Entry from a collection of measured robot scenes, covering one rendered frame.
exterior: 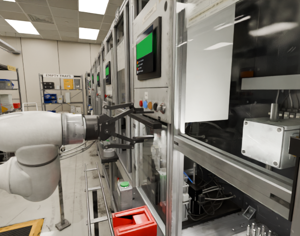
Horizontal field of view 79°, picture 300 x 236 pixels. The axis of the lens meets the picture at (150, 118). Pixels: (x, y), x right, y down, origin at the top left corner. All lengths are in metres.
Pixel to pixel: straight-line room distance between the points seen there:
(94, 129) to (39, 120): 0.14
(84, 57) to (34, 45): 1.69
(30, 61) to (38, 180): 7.55
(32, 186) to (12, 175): 0.05
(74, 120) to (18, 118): 0.12
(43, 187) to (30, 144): 0.15
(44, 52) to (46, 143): 7.56
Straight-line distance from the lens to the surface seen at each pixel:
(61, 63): 7.92
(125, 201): 0.94
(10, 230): 2.71
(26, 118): 0.53
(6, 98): 5.00
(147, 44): 0.74
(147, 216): 0.86
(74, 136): 0.53
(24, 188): 0.63
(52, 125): 0.52
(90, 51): 8.01
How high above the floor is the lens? 1.48
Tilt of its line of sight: 9 degrees down
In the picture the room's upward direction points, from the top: straight up
